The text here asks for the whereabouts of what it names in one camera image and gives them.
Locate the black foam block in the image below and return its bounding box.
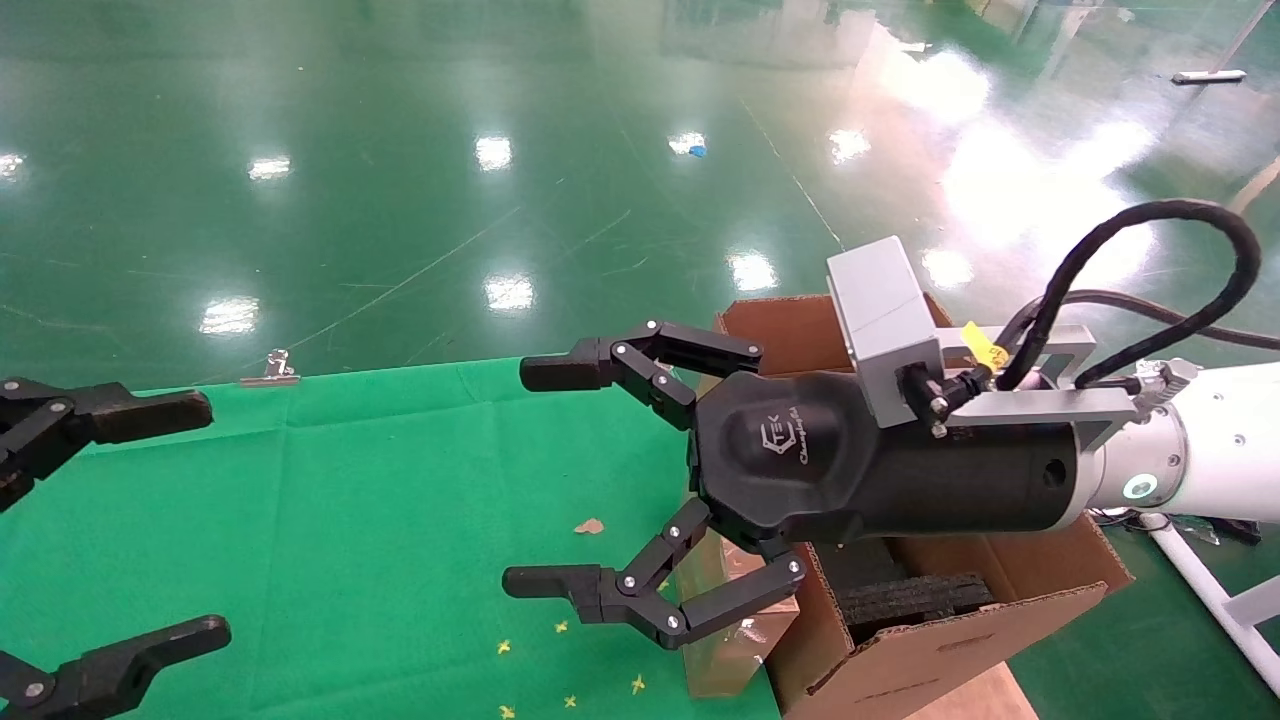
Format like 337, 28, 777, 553
835, 572, 998, 643

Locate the large open cardboard carton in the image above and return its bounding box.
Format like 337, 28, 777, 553
715, 293, 1136, 720

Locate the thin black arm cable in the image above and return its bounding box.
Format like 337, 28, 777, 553
1000, 289, 1280, 353

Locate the white tube frame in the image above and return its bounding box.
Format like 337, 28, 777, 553
1138, 512, 1280, 697

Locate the green table cloth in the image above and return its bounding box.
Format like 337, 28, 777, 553
0, 357, 783, 720

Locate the silver metal cloth clip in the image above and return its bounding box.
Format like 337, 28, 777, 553
240, 349, 301, 388

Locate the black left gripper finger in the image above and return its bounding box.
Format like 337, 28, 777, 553
0, 614, 233, 720
0, 378, 214, 513

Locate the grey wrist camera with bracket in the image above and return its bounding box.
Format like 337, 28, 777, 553
826, 236, 1143, 441

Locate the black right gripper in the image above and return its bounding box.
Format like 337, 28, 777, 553
502, 320, 1091, 651

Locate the black foam liner sheet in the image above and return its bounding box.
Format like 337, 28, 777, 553
815, 540, 906, 593

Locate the small taped cardboard box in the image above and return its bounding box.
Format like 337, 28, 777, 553
685, 528, 801, 699

